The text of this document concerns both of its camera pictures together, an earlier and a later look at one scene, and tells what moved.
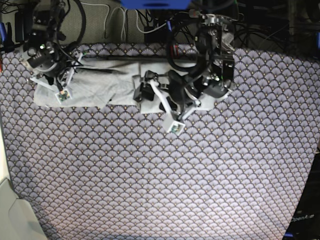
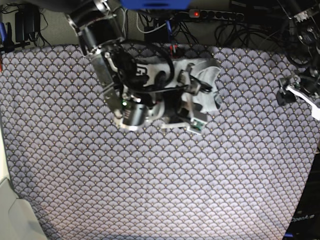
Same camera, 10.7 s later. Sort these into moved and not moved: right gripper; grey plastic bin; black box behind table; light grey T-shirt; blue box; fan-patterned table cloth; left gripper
Moved: light grey T-shirt; right gripper; left gripper
Not moved: black box behind table; fan-patterned table cloth; blue box; grey plastic bin
